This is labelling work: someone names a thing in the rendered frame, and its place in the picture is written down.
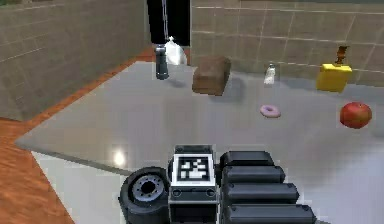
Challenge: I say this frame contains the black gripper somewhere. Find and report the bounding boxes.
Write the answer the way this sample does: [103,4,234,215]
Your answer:
[118,166,172,224]

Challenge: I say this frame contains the dark grey pepper mill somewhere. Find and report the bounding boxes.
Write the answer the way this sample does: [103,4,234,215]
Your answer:
[154,44,170,81]

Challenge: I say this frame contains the brown bread loaf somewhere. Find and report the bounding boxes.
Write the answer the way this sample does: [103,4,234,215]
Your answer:
[191,55,232,97]

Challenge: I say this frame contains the white garbage bag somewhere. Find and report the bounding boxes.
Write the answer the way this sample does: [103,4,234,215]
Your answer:
[164,35,188,66]

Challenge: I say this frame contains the white salt shaker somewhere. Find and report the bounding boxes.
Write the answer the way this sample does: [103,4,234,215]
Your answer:
[263,63,277,86]

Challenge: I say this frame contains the yellow soap dispenser bottle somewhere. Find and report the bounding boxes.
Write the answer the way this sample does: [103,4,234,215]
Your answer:
[315,45,353,94]

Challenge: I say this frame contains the red apple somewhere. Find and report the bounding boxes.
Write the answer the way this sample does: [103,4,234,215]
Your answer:
[339,101,373,130]

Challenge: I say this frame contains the pink round sponge ring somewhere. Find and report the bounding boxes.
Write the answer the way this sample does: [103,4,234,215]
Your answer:
[259,104,282,119]

